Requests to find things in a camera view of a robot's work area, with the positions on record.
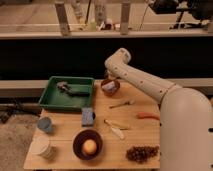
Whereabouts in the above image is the white eraser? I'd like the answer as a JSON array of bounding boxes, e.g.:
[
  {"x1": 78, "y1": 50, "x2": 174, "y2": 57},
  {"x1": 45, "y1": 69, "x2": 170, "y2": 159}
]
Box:
[{"x1": 102, "y1": 82, "x2": 115, "y2": 92}]

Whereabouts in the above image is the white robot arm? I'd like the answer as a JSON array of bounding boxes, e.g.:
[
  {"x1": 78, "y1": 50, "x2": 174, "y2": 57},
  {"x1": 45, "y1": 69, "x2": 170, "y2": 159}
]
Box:
[{"x1": 105, "y1": 48, "x2": 213, "y2": 171}]

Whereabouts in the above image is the small red bowl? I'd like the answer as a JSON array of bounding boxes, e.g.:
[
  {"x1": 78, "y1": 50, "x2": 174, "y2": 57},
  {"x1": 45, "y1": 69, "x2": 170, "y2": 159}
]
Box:
[{"x1": 101, "y1": 79, "x2": 120, "y2": 97}]

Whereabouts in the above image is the dark brown bowl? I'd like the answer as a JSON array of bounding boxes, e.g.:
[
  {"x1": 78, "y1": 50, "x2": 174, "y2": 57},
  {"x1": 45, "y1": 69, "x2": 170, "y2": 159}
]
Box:
[{"x1": 73, "y1": 129, "x2": 103, "y2": 160}]

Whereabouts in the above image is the small brush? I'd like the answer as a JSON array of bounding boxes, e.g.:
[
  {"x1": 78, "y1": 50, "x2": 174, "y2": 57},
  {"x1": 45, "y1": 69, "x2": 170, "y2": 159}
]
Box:
[{"x1": 109, "y1": 100, "x2": 135, "y2": 109}]

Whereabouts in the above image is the blue sponge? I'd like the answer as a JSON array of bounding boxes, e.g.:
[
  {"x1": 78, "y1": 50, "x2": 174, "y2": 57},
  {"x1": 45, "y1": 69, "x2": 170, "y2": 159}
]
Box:
[{"x1": 82, "y1": 108, "x2": 96, "y2": 126}]

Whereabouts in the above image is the grey tool in tray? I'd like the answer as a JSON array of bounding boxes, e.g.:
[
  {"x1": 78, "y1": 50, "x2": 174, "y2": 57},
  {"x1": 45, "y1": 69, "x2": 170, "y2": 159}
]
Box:
[{"x1": 56, "y1": 82, "x2": 89, "y2": 97}]

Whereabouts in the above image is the green plastic tray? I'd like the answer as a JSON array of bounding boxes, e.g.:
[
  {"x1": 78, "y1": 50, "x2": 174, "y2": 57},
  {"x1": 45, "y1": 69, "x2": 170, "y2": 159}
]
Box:
[{"x1": 39, "y1": 76, "x2": 94, "y2": 113}]

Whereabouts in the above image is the yellow green stick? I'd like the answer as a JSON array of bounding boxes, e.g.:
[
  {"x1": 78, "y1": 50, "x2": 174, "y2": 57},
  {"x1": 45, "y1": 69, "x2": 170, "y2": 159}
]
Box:
[{"x1": 104, "y1": 119, "x2": 131, "y2": 130}]

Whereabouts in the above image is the orange carrot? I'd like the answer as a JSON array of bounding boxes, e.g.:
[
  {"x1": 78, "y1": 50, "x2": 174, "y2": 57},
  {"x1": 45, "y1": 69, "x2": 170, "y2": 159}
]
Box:
[{"x1": 136, "y1": 113, "x2": 160, "y2": 120}]

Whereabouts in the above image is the orange ball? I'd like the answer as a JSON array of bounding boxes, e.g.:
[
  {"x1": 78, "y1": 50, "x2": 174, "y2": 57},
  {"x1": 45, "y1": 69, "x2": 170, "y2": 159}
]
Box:
[{"x1": 82, "y1": 139, "x2": 97, "y2": 155}]

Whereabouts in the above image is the blue cup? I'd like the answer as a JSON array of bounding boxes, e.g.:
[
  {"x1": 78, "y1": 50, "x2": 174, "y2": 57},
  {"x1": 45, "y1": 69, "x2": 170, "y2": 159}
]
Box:
[{"x1": 37, "y1": 117, "x2": 53, "y2": 134}]

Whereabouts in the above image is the bunch of dark grapes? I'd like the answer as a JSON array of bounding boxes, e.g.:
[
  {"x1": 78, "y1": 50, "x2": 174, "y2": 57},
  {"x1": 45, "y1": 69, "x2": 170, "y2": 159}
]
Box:
[{"x1": 126, "y1": 146, "x2": 159, "y2": 163}]

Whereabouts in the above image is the right grey post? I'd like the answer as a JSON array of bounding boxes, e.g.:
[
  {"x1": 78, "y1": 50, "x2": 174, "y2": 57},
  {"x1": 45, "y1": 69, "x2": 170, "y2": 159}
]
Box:
[{"x1": 120, "y1": 0, "x2": 131, "y2": 35}]

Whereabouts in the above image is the grey post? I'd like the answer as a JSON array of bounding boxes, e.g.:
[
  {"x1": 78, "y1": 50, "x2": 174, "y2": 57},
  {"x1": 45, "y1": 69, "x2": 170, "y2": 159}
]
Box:
[
  {"x1": 55, "y1": 1, "x2": 70, "y2": 36},
  {"x1": 120, "y1": 0, "x2": 131, "y2": 35}
]

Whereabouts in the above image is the left grey post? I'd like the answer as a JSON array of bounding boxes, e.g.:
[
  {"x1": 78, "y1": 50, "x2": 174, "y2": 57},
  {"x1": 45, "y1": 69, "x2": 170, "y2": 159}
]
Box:
[{"x1": 55, "y1": 1, "x2": 70, "y2": 36}]

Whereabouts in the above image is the black camera on tripod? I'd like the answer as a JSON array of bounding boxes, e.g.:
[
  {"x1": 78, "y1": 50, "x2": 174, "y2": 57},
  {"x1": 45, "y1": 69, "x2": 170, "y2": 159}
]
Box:
[{"x1": 148, "y1": 0, "x2": 213, "y2": 29}]

